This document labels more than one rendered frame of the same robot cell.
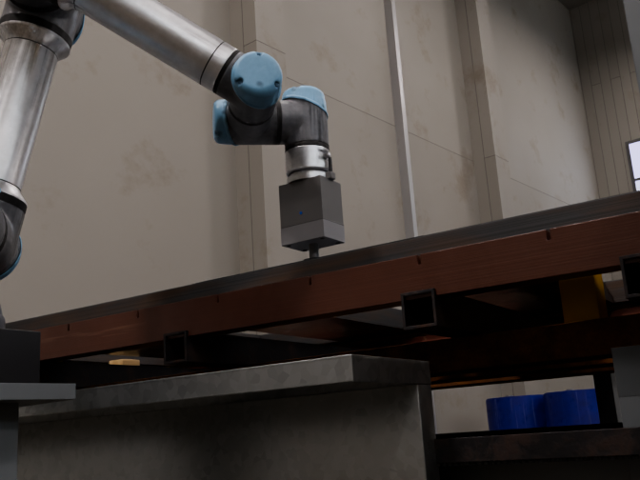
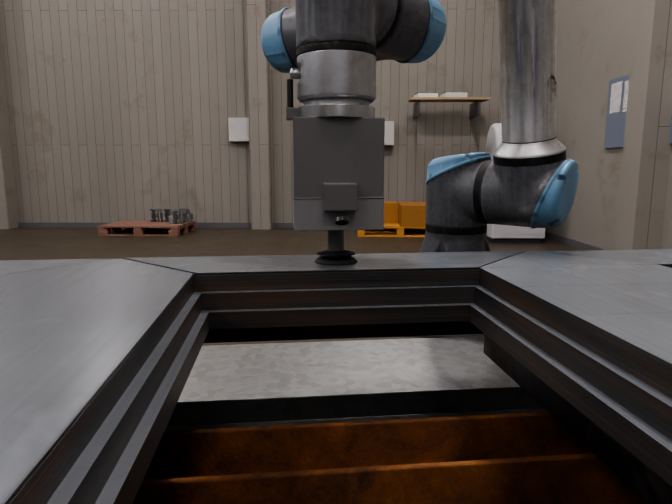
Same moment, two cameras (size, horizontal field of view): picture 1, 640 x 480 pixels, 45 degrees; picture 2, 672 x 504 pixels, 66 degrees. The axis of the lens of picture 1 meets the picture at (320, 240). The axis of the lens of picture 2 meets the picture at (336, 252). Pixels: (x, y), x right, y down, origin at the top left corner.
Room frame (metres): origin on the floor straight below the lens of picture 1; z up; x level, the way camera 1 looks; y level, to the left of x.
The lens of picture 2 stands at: (1.65, -0.31, 0.96)
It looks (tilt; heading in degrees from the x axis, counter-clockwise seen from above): 9 degrees down; 142
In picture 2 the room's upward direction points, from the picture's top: straight up
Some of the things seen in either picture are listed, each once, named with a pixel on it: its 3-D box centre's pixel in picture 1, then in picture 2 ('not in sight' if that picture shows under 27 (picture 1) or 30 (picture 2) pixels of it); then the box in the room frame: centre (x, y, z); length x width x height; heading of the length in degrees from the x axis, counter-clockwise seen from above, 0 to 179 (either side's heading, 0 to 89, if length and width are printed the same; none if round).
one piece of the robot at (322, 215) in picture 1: (316, 211); (334, 167); (1.25, 0.00, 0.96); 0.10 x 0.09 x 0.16; 147
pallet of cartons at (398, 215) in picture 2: not in sight; (398, 218); (-3.73, 5.12, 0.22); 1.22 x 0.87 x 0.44; 51
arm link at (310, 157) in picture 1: (310, 165); (333, 83); (1.24, 0.01, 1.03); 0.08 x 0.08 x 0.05
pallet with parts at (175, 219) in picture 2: not in sight; (148, 221); (-6.07, 2.27, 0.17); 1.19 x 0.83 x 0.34; 51
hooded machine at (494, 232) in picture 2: not in sight; (512, 182); (-2.30, 5.76, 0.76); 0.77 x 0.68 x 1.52; 141
